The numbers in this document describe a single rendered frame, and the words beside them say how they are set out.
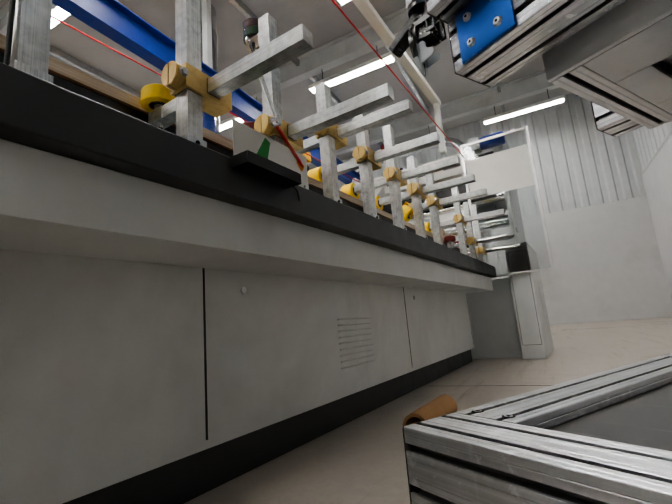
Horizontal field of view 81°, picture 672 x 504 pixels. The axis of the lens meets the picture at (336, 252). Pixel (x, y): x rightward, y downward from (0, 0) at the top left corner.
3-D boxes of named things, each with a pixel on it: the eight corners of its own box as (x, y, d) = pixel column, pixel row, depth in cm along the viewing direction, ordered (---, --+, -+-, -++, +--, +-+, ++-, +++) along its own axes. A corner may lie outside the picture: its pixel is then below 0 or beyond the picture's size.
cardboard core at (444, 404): (455, 394, 139) (426, 414, 114) (458, 418, 138) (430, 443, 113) (433, 394, 143) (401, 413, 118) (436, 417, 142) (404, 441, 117)
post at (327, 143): (342, 231, 116) (329, 84, 125) (336, 229, 113) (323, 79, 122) (332, 233, 118) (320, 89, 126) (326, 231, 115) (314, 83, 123)
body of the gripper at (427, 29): (433, 28, 106) (428, -10, 108) (407, 45, 112) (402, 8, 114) (447, 41, 112) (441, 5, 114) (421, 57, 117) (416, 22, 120)
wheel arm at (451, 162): (461, 165, 154) (459, 156, 155) (458, 162, 151) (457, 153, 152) (351, 196, 180) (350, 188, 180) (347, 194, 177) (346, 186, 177)
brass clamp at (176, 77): (234, 109, 83) (233, 88, 84) (178, 78, 72) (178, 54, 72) (214, 119, 86) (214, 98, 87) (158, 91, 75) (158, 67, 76)
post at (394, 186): (405, 236, 159) (392, 126, 168) (402, 234, 156) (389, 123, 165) (397, 237, 160) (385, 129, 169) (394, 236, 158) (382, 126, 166)
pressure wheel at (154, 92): (181, 147, 93) (180, 102, 95) (177, 130, 85) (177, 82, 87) (144, 145, 90) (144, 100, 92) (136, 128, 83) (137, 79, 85)
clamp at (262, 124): (304, 148, 104) (302, 131, 105) (269, 129, 93) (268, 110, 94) (287, 155, 107) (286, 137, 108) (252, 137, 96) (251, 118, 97)
